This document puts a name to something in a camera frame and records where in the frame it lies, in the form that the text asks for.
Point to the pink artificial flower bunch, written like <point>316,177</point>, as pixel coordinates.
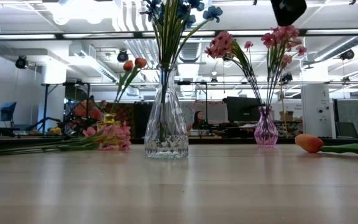
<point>117,137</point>
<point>278,34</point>
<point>221,46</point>

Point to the blue artificial flower bunch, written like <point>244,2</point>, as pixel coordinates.
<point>169,37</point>

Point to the orange artificial tulip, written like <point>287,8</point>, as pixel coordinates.
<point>309,143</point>
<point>140,63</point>
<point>128,65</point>

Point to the clear glass vase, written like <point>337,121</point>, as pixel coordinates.
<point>166,133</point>

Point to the pink glass vase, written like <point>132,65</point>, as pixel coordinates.
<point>266,130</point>

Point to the yellow glass vase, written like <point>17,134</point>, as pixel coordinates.
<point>110,118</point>

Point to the white pillar cabinet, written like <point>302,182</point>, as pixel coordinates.
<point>317,105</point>

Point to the black computer monitor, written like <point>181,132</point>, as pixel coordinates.
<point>242,109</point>

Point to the grey partition panel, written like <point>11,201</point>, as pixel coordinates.
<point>350,118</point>

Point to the person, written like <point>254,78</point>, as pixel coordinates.
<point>85,110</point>
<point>198,119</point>

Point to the blue chair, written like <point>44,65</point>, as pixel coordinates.
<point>7,110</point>

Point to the black aluminium table frame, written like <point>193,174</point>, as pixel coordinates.
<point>222,141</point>

